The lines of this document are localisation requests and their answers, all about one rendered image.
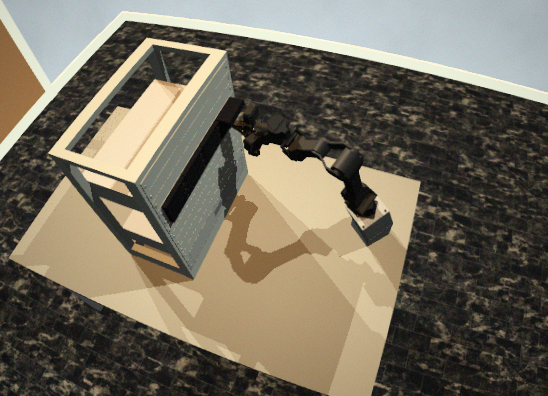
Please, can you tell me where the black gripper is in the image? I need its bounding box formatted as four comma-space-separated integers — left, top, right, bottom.
232, 103, 271, 145

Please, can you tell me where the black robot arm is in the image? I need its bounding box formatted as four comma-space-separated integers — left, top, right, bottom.
243, 115, 378, 219

